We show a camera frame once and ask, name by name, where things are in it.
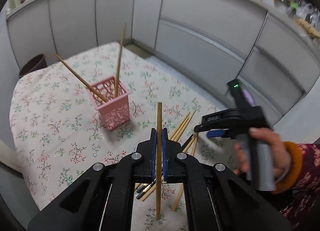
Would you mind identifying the black chopstick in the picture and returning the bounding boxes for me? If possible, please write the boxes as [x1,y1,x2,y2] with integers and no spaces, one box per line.
[181,134,194,150]

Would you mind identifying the red floral sleeve forearm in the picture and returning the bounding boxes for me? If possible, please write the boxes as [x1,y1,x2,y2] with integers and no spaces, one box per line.
[273,142,319,230]

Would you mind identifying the white kitchen cabinets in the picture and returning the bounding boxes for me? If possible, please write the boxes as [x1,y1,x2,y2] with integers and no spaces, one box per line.
[6,0,319,124]

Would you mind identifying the right hand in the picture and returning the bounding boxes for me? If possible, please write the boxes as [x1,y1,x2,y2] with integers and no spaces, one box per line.
[233,127,292,178]

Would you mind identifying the pink perforated utensil basket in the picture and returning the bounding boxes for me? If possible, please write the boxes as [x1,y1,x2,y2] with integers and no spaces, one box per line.
[87,76,130,131]

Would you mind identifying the floral tablecloth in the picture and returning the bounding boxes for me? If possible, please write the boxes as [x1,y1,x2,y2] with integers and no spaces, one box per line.
[9,41,241,231]

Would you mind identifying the dark brown trash bin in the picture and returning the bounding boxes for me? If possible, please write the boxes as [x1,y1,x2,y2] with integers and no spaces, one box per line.
[19,54,47,78]

